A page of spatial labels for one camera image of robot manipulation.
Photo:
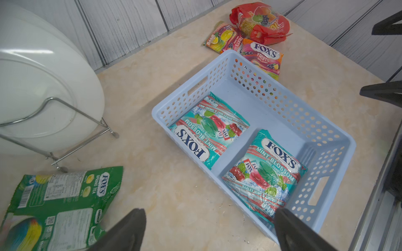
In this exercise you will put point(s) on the teal Fox's mint bag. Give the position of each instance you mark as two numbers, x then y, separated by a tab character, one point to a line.
265	177
209	129

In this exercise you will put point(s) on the white plate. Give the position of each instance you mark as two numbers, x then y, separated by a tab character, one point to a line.
50	96

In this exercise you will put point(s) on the orange fox's fruits bag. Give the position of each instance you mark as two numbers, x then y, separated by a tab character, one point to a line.
224	37
264	57

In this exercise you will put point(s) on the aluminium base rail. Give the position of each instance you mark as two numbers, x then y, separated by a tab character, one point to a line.
380	226

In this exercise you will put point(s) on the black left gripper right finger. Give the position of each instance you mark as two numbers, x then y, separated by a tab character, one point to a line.
294	235

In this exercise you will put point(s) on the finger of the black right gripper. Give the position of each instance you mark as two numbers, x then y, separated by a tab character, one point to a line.
387	92
388	26

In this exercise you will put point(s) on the red Lot 100 candy bag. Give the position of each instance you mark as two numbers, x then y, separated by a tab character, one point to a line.
259	22

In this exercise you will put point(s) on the green Fox's spring tea bag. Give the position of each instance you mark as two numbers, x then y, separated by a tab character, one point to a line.
60	212

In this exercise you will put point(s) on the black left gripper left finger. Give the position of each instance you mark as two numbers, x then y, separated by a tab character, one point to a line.
126	235

